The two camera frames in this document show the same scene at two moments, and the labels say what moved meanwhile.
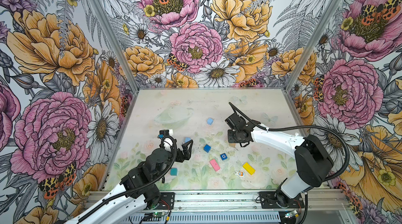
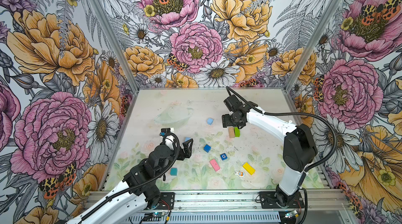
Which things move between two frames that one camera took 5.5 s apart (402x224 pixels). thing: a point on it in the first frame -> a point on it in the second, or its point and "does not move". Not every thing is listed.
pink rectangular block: x=214 y=165 does not move
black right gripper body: x=233 y=137 -> x=232 y=120
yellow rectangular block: x=249 y=168 does not move
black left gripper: x=187 y=153 does not move
